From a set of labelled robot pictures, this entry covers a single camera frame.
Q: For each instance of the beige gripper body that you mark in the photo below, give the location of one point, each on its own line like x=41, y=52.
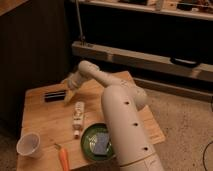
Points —
x=75, y=80

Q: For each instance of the small wooden table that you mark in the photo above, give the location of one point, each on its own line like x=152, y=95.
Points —
x=53, y=122

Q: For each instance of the metal stand pole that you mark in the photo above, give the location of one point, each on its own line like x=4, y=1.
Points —
x=82, y=37

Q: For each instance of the long grey case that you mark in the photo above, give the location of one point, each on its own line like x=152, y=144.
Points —
x=140, y=60

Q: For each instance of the orange toy carrot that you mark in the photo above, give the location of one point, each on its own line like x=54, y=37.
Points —
x=63, y=157

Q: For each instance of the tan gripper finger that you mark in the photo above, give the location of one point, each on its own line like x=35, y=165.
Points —
x=69, y=95
x=64, y=81

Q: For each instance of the white glue tube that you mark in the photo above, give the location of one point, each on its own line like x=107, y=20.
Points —
x=78, y=118

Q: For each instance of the wooden shelf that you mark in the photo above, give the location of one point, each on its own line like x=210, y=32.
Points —
x=156, y=8

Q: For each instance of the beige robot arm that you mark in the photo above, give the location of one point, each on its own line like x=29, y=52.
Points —
x=121, y=101

